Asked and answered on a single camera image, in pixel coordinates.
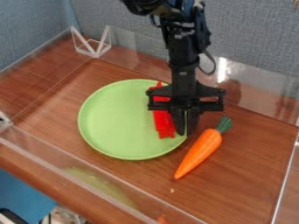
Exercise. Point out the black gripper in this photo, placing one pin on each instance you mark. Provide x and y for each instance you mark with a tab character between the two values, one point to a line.
185	95

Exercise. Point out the red star-shaped block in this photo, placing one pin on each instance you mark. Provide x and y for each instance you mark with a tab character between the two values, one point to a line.
161	117

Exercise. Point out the orange toy carrot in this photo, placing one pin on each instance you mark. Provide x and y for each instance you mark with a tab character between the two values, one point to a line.
205	144

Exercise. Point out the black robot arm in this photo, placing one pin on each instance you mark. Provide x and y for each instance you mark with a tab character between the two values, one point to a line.
181	21

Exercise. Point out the green round plate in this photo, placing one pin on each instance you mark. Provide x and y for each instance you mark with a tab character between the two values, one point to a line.
116	124

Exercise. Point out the clear acrylic enclosure wall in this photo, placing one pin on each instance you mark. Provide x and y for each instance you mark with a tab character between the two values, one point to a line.
247	184

